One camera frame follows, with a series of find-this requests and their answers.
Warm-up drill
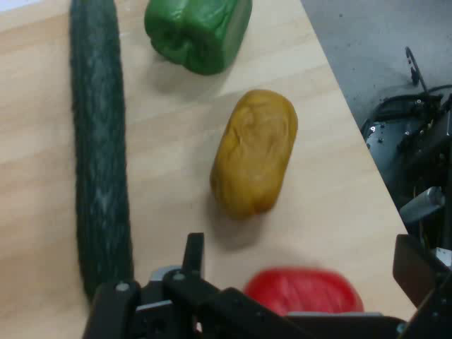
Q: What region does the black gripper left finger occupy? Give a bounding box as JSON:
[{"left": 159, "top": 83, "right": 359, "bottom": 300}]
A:
[{"left": 83, "top": 232, "right": 304, "bottom": 339}]

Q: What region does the green bell pepper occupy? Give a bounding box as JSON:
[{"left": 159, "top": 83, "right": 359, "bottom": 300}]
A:
[{"left": 143, "top": 0, "right": 254, "bottom": 76}]

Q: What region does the bamboo cutting board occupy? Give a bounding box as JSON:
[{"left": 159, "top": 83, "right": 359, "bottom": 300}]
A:
[{"left": 0, "top": 0, "right": 417, "bottom": 339}]

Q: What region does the yellow bell pepper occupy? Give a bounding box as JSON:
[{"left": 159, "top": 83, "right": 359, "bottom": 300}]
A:
[{"left": 210, "top": 88, "right": 299, "bottom": 220}]

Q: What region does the black machine with cables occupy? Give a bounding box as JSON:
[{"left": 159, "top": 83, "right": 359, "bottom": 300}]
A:
[{"left": 359, "top": 45, "right": 452, "bottom": 248}]

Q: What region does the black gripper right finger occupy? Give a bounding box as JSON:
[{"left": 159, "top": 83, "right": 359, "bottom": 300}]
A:
[{"left": 393, "top": 234, "right": 452, "bottom": 339}]

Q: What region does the long dark green cucumber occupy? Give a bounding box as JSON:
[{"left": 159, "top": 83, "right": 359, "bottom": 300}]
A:
[{"left": 69, "top": 0, "right": 135, "bottom": 304}]

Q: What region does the red bell pepper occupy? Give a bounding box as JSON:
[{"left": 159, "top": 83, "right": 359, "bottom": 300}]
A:
[{"left": 243, "top": 266, "right": 364, "bottom": 317}]

